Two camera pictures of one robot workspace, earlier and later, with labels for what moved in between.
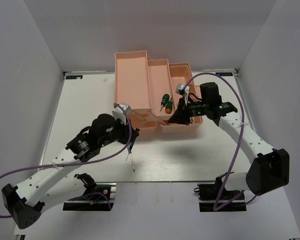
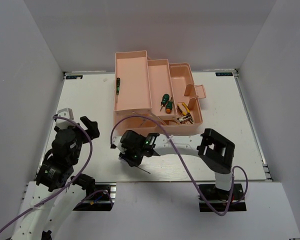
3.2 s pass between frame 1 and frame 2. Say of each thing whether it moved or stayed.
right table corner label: stayed
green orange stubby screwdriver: stayed
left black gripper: moved
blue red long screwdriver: moved
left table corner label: stayed
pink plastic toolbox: stayed
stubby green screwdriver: stayed
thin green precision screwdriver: moved
